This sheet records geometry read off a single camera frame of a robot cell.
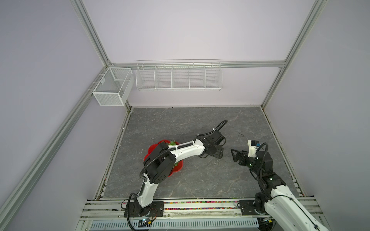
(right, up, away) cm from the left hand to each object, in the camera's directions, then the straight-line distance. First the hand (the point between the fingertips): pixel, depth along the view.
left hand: (217, 152), depth 88 cm
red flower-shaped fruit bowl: (-24, -8, -1) cm, 26 cm away
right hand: (+10, +3, -5) cm, 12 cm away
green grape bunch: (-28, +5, +5) cm, 29 cm away
